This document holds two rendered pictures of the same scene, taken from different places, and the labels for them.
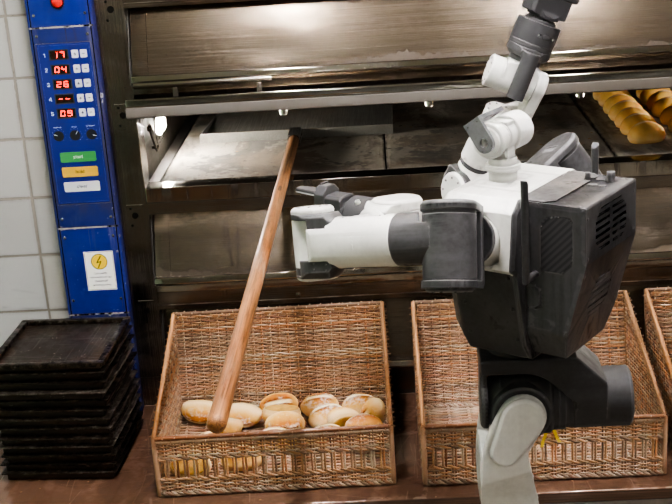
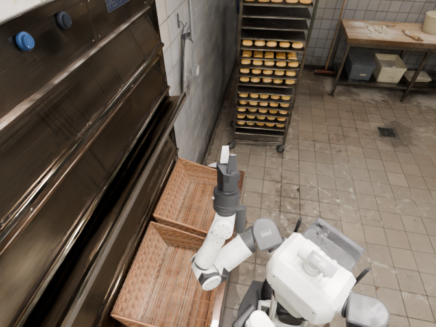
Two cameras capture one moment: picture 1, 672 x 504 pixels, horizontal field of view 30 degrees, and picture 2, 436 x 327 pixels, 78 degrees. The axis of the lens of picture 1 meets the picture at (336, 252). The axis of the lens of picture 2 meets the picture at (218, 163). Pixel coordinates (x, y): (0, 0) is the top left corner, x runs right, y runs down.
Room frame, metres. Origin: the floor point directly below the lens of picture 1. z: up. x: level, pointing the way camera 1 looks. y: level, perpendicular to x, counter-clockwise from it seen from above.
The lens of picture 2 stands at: (2.41, 0.13, 2.32)
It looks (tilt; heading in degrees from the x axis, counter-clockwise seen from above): 46 degrees down; 279
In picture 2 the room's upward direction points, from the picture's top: straight up
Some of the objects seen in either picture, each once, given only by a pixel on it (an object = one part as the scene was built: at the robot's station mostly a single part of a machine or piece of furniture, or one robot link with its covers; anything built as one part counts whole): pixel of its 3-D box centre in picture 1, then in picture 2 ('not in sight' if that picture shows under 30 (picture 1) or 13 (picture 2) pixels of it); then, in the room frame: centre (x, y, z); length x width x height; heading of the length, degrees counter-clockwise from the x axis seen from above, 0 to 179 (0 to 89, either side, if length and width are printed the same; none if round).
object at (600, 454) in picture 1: (530, 382); (175, 279); (2.75, -0.45, 0.72); 0.56 x 0.49 x 0.28; 88
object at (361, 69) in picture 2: not in sight; (359, 65); (0.79, -4.28, 0.35); 0.50 x 0.36 x 0.24; 87
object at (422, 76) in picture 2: not in sight; (417, 76); (-0.11, -4.24, 0.27); 0.34 x 0.26 x 0.08; 3
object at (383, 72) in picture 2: not in sight; (387, 68); (0.37, -4.27, 0.35); 0.50 x 0.36 x 0.24; 89
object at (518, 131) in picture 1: (503, 140); (314, 259); (2.16, -0.31, 1.47); 0.10 x 0.07 x 0.09; 142
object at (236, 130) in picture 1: (299, 119); not in sight; (3.65, 0.08, 1.20); 0.55 x 0.36 x 0.03; 87
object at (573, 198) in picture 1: (534, 254); (311, 272); (2.11, -0.35, 1.27); 0.34 x 0.30 x 0.36; 142
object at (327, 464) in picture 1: (277, 393); not in sight; (2.78, 0.17, 0.72); 0.56 x 0.49 x 0.28; 89
